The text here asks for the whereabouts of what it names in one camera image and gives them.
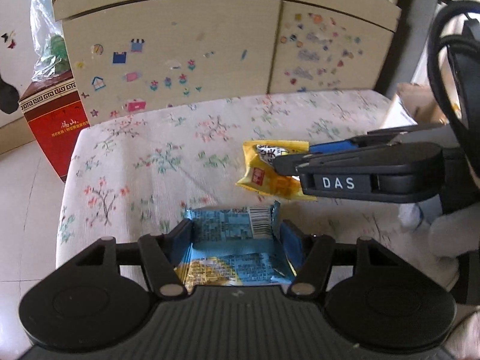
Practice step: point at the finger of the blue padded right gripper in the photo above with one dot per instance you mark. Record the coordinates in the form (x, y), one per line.
(333, 147)

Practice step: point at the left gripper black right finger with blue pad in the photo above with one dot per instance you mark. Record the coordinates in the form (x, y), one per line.
(310, 256)

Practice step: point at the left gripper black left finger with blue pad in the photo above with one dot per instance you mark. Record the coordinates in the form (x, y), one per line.
(160, 255)

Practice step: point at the light blue snack bag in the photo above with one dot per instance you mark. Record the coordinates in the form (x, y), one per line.
(235, 247)

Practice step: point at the small yellow snack packet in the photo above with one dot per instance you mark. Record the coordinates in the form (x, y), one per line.
(260, 175)

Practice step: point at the white gloved hand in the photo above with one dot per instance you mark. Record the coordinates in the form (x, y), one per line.
(450, 236)

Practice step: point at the cardboard box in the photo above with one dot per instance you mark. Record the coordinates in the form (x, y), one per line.
(413, 104)

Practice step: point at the floral tablecloth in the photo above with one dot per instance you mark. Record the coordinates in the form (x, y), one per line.
(139, 174)

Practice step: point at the red gift box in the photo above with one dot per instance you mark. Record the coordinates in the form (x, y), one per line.
(55, 115)

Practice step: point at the beige wooden cabinet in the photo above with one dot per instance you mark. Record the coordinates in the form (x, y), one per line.
(130, 56)

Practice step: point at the clear plastic bag with greens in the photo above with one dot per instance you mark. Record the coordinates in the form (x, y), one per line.
(48, 42)

